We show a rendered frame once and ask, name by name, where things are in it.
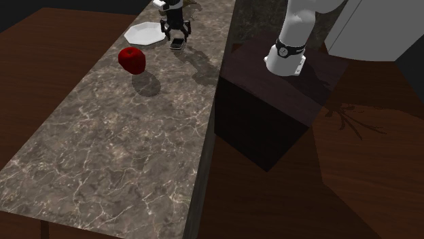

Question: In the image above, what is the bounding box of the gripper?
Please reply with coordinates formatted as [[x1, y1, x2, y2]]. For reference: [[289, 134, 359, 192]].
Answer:
[[160, 2, 192, 43]]

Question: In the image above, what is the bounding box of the marble top table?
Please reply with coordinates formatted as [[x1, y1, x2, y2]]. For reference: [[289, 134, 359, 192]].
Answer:
[[0, 0, 236, 239]]

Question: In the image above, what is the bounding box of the small black rectangular device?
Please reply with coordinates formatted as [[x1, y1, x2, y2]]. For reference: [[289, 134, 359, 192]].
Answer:
[[169, 37, 186, 52]]

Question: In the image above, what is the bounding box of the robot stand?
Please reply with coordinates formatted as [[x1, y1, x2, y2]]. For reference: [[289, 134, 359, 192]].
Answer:
[[214, 31, 351, 173]]

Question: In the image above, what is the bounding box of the red apple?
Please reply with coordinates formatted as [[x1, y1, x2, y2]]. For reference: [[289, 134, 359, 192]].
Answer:
[[118, 47, 147, 75]]

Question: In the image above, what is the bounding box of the white octagonal plate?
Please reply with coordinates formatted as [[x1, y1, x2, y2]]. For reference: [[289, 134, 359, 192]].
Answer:
[[124, 21, 167, 46]]

